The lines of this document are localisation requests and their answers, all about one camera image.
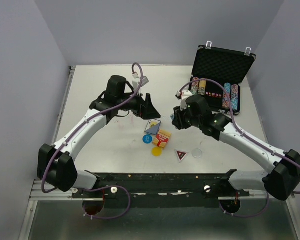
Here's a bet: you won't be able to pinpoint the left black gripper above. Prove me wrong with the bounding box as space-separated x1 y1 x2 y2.
117 89 162 120

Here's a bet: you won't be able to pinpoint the blue playing card deck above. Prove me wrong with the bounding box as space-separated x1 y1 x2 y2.
144 119 162 136

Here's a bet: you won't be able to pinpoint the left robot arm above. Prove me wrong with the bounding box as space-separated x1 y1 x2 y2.
37 73 161 198

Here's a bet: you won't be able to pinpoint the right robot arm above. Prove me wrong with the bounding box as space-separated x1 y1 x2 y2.
172 90 300 201

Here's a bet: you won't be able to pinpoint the red playing card deck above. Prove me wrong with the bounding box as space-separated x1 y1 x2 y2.
152 129 172 149

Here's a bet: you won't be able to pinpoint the blue round button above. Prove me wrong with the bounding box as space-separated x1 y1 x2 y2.
142 134 153 144

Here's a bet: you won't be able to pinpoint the triangular all-in marker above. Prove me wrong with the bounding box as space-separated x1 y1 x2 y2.
174 149 188 163

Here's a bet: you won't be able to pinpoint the clear round button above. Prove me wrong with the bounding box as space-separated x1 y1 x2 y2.
191 148 203 159

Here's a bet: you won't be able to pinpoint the yellow round button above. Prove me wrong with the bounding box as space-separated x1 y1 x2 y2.
151 146 163 157

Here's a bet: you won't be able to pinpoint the red white chip row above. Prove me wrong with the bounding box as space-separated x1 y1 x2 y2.
189 77 200 95

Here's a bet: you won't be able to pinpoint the yellow chip row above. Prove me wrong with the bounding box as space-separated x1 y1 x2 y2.
197 80 207 96

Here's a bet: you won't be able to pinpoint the black poker chip case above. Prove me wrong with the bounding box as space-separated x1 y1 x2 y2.
190 41 256 116

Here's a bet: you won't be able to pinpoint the left aluminium extrusion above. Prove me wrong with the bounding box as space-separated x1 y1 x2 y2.
29 180 77 201

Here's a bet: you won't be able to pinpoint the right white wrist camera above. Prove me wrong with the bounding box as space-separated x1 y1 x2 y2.
175 90 193 111

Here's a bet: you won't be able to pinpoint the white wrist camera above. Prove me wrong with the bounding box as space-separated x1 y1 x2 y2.
175 90 193 111
132 74 149 96

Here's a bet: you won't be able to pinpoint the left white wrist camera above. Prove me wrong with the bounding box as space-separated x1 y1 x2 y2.
132 74 149 96

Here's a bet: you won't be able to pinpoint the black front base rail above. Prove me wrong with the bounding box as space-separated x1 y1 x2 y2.
72 169 250 209

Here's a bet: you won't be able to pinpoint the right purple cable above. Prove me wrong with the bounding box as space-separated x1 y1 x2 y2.
176 77 300 218

